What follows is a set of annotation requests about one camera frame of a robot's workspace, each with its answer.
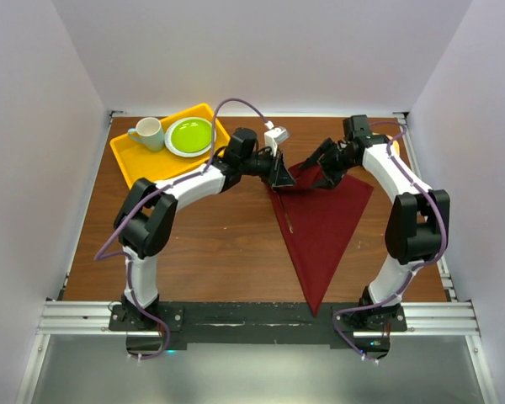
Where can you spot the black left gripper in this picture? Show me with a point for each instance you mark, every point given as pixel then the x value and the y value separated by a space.
pixel 277 170

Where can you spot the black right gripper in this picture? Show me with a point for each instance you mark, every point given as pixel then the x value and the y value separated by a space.
pixel 331 177

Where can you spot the dark red cloth napkin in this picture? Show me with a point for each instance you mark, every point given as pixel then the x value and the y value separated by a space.
pixel 317 226

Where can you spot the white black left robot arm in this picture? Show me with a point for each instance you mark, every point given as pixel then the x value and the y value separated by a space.
pixel 145 221

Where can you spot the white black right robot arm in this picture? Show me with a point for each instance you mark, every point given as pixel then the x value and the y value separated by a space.
pixel 417 229

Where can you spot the small yellow square dish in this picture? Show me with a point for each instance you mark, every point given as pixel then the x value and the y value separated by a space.
pixel 395 145

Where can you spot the green plate white rim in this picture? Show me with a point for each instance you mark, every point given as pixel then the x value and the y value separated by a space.
pixel 189 137

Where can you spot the light blue ceramic mug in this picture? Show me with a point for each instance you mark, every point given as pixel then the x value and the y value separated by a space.
pixel 148 132

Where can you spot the yellow plastic tray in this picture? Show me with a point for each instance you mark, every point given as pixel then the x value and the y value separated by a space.
pixel 136 161

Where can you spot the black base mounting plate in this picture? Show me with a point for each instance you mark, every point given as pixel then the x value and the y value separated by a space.
pixel 276 323

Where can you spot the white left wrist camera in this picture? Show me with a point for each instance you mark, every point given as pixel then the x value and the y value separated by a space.
pixel 274 136

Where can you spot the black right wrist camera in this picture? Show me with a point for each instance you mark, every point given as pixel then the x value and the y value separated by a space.
pixel 356 126

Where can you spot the aluminium frame rail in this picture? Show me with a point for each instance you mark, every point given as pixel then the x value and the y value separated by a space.
pixel 423 319

